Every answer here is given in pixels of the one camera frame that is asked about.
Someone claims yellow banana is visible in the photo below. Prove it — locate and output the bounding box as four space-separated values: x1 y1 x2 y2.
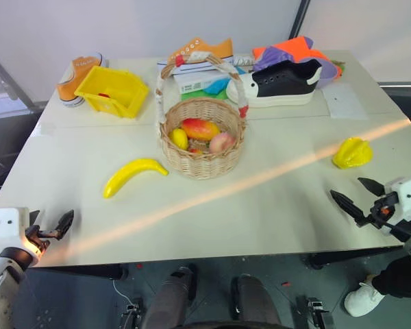
103 157 170 199

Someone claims white floor cable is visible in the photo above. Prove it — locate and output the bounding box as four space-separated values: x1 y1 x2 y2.
112 278 135 306

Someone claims yellow starfruit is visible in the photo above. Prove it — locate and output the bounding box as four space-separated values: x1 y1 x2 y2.
331 136 375 170

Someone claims pink peach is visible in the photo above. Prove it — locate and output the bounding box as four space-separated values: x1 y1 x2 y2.
208 132 236 154

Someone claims white box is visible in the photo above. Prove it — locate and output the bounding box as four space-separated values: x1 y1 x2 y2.
173 68 234 95

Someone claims black background pole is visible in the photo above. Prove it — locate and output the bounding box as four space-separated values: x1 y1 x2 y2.
288 0 312 39

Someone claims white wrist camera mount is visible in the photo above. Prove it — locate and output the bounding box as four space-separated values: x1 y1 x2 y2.
0 206 31 249
384 176 411 221

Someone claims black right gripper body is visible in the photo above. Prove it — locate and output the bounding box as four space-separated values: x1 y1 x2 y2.
355 191 401 230

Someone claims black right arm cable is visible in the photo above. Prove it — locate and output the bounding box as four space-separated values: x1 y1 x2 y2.
379 219 411 241

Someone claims green book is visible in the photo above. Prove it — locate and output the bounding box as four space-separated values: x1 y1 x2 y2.
179 87 227 103

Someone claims white paper sheet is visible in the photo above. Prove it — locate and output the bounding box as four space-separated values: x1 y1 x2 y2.
321 83 369 121

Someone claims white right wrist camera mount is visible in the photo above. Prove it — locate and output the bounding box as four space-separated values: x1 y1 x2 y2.
384 176 411 221

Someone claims red yellow mango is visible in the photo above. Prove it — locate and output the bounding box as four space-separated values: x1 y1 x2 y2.
181 117 222 141

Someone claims orange and purple cloth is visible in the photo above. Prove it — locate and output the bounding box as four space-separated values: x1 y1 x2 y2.
251 35 346 88

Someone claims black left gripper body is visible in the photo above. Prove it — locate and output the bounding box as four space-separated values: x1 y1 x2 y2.
24 224 61 255

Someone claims orange sneaker white sole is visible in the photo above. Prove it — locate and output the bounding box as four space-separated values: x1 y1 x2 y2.
156 37 235 75
56 51 108 108

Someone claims white coiled cord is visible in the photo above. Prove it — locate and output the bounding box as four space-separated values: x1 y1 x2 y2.
232 53 257 69

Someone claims wicker basket with handle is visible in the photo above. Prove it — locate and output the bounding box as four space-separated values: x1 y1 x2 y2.
154 51 250 180

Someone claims white shoe of person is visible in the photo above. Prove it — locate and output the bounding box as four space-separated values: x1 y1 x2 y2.
344 273 387 318

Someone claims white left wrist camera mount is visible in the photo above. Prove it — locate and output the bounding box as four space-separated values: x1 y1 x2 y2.
0 206 31 249

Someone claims black stand foot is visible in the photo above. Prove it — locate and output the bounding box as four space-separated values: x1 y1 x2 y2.
121 297 145 329
295 295 330 329

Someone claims yellow plastic bin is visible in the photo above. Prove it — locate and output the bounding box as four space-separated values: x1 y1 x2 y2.
74 65 150 120

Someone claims black and white sneaker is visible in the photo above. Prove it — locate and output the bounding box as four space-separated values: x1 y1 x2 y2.
225 58 324 109

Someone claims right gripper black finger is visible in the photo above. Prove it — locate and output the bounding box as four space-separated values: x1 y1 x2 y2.
357 176 387 197
329 188 366 222

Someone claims black trouser leg of person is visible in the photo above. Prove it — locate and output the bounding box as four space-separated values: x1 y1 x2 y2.
371 254 411 300

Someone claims yellow lemon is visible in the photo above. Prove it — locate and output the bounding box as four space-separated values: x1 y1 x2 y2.
168 127 190 151

